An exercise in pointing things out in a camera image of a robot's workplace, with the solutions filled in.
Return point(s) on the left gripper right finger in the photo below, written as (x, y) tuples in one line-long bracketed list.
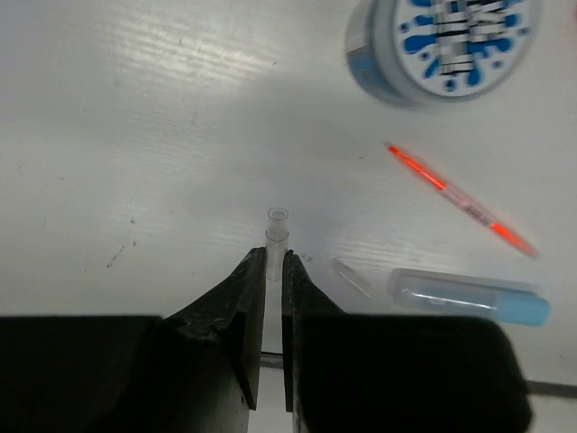
[(348, 372)]

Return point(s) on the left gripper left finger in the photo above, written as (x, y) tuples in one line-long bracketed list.
[(195, 371)]

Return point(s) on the clear pen cap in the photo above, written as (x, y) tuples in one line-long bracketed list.
[(277, 235), (352, 278)]

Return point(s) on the blue highlighter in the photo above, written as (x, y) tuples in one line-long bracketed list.
[(459, 295)]

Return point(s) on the orange thin pen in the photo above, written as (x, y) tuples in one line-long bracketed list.
[(460, 199)]

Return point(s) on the blue round tape tin left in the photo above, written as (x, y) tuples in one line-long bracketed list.
[(418, 53)]

